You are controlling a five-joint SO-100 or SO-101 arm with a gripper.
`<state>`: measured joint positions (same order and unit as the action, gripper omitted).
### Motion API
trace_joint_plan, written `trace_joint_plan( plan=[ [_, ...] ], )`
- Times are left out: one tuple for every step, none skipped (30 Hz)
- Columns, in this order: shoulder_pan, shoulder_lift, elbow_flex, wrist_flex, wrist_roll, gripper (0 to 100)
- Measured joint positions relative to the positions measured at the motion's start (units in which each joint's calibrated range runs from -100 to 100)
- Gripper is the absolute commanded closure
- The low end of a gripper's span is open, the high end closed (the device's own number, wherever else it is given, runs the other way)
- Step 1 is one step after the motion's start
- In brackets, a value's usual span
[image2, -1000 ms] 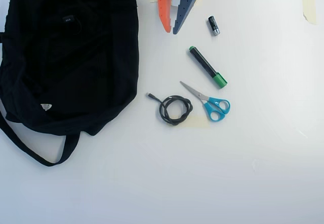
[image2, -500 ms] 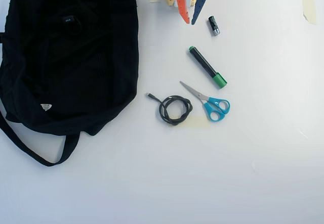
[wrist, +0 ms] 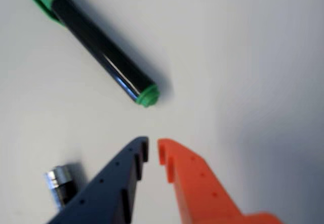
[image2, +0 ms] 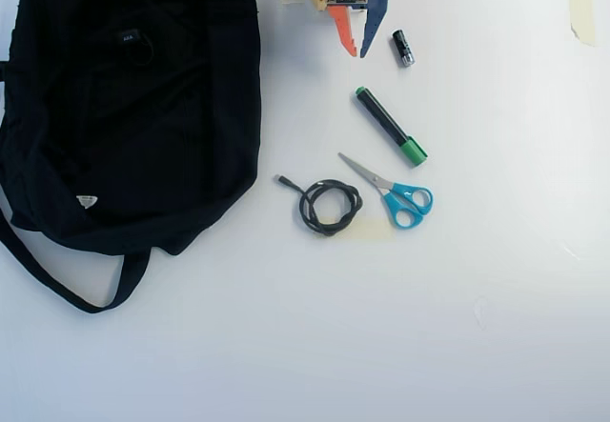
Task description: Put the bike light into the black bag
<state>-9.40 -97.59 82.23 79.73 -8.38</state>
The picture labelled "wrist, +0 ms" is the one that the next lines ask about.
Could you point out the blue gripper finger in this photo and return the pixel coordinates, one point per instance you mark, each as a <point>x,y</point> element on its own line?
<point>108,191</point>

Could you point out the black cylinder with silver end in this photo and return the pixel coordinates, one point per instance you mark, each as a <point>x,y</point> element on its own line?
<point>62,183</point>

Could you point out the black marker with green cap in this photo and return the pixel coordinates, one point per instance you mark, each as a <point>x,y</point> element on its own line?
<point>96,42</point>

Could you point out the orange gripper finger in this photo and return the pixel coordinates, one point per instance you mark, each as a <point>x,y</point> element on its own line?
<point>202,193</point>

